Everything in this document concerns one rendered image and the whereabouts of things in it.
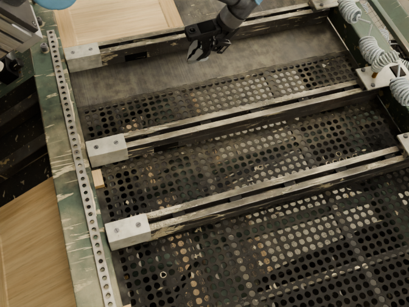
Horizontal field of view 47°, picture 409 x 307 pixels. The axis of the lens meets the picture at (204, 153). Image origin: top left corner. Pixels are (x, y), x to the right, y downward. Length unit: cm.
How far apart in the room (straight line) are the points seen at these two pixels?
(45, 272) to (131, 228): 51
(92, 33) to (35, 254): 88
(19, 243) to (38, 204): 16
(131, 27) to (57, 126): 56
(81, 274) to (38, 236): 51
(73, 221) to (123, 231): 16
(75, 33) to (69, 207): 77
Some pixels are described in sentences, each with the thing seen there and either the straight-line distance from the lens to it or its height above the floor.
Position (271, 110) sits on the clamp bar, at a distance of 167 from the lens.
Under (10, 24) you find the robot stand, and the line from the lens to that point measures 152.
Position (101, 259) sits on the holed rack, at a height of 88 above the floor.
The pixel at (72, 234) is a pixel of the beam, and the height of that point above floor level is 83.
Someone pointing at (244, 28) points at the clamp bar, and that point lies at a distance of 195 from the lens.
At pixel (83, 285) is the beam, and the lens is 141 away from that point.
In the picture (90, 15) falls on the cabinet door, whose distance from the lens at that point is 205.
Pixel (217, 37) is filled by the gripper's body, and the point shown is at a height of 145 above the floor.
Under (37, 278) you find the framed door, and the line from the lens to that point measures 186.
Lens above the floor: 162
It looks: 15 degrees down
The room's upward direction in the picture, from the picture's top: 61 degrees clockwise
